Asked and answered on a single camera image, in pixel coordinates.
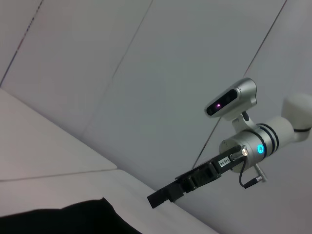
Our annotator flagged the black t-shirt with FREE print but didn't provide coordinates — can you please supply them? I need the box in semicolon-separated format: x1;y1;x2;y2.
0;197;145;234

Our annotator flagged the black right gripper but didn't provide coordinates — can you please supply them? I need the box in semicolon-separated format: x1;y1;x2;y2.
146;150;239;210

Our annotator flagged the right arm connector cable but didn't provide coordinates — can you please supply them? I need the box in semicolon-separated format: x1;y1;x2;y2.
229;145;269;189

